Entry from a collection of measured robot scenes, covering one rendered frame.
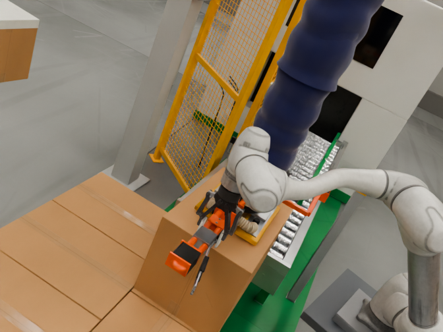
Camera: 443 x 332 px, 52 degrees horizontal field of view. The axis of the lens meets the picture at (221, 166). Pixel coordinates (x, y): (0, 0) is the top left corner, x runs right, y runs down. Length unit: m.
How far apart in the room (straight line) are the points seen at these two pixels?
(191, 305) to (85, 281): 0.44
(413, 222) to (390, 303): 0.63
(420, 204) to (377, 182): 0.15
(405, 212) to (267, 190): 0.50
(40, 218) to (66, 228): 0.13
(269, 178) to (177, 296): 0.86
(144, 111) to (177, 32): 0.60
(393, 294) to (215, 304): 0.73
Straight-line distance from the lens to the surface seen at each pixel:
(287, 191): 1.27
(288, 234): 2.80
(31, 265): 2.01
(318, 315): 2.05
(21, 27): 3.03
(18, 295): 1.91
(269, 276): 2.49
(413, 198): 1.52
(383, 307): 2.07
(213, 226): 1.61
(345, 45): 1.61
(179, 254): 1.39
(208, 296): 1.85
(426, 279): 1.68
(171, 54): 3.05
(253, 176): 1.22
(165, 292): 1.94
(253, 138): 1.33
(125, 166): 3.46
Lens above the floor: 1.99
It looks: 28 degrees down
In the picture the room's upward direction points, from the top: 25 degrees clockwise
